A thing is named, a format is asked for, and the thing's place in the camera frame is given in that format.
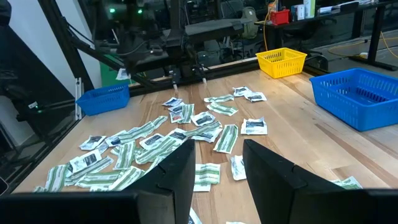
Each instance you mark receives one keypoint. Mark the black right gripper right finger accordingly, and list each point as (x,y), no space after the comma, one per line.
(270,186)

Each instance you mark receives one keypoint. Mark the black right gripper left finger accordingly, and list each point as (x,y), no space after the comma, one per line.
(174,186)

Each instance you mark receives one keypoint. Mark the white paper label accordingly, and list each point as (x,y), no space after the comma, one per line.
(122,74)

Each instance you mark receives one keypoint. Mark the white bandage wrapper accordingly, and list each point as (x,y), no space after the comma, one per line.
(202,187)
(99,188)

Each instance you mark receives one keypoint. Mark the green panel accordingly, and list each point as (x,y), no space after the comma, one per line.
(107,74)

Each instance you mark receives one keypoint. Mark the blue plastic basket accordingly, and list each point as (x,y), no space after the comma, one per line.
(357,102)
(104,99)

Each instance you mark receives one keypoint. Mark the white red-print wipe packet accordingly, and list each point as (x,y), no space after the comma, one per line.
(176,117)

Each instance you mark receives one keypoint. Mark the grey desk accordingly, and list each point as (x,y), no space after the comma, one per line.
(217,28)

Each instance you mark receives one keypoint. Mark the olive green backpack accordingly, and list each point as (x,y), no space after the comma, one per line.
(250,23)

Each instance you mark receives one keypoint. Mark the yellow plastic basket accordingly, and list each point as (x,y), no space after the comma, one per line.
(281,63)

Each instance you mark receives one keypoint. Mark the orange carton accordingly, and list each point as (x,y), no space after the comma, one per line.
(272,5)

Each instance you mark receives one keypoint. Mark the red plastic box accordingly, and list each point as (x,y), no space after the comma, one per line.
(280,17)

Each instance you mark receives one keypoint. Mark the white cardboard carton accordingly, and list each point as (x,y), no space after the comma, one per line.
(298,12)

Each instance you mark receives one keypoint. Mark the green white carton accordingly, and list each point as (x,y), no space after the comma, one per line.
(309,7)

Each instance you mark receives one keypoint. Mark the black office desk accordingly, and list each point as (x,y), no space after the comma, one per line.
(377,34)

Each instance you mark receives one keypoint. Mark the silver aluminium bracket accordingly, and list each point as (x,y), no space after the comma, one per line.
(79,99)

